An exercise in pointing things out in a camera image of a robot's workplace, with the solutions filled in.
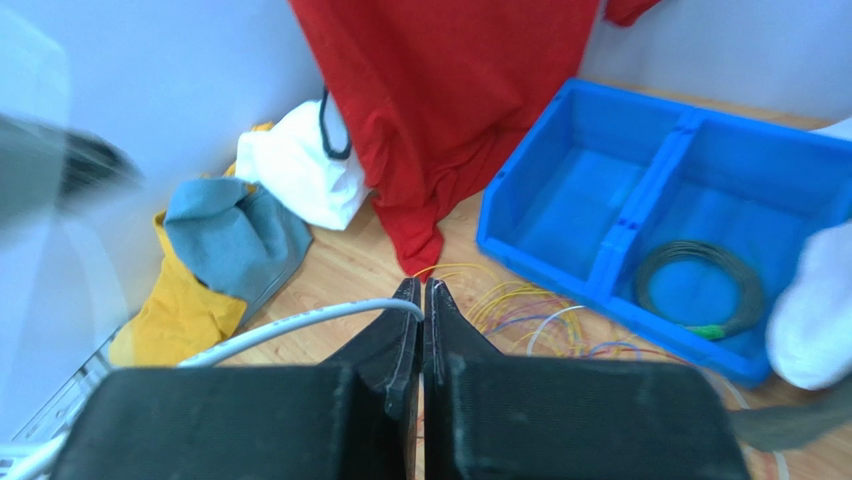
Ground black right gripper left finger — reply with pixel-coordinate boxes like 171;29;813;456
50;307;422;479

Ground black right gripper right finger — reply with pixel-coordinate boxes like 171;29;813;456
423;280;749;479

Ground coloured wires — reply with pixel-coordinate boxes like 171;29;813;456
412;262;790;480

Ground white cable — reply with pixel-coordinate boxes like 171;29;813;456
0;297;425;480

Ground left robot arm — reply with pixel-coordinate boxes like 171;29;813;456
1;114;142;224

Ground yellow cloth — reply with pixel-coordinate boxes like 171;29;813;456
109;161;264;367

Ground grey-blue cloth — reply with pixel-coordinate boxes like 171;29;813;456
163;177;312;310

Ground white cloth with black trim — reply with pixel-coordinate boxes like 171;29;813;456
235;89;370;231

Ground blue divided plastic bin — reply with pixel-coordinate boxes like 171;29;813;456
477;79;851;387

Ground olive green hanging garment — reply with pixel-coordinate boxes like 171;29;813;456
728;391;851;452

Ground red t-shirt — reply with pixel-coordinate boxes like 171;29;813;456
291;0;651;279

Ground coiled black cable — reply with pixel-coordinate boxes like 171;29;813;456
632;240;767;341

